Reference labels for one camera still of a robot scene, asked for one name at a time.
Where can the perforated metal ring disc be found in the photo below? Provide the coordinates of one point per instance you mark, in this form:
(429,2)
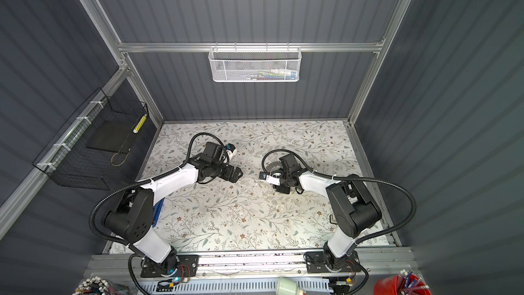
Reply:
(273,169)

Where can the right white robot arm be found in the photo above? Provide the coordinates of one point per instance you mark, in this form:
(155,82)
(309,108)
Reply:
(353,207)

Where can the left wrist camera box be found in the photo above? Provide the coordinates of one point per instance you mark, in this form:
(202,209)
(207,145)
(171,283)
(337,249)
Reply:
(231,151)

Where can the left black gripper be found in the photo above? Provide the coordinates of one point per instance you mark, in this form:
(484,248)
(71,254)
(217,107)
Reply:
(228,177)

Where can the pale green plastic object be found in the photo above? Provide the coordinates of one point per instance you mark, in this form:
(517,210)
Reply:
(286,286)

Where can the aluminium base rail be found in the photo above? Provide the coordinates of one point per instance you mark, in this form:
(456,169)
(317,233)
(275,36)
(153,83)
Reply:
(266,263)

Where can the black foam pad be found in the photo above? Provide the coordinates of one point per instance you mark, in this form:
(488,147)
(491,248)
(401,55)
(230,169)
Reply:
(112,136)

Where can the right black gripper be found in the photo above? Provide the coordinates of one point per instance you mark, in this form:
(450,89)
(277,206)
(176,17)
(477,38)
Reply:
(280,188)

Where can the red plastic cup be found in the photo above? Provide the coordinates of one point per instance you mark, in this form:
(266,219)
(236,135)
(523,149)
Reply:
(409,284)

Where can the yellow marker pen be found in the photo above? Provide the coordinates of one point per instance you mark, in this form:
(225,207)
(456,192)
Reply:
(140,123)

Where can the blue object at table edge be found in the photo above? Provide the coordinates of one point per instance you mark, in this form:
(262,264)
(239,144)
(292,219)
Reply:
(157,211)

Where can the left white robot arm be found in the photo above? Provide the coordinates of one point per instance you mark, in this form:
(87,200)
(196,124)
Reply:
(134,210)

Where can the black wire wall basket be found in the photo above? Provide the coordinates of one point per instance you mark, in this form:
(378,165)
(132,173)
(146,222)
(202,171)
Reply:
(98,151)

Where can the white wire mesh basket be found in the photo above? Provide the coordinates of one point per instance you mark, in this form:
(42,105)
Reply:
(255,66)

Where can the white slotted cable duct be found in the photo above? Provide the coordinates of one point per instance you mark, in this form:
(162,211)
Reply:
(234,286)

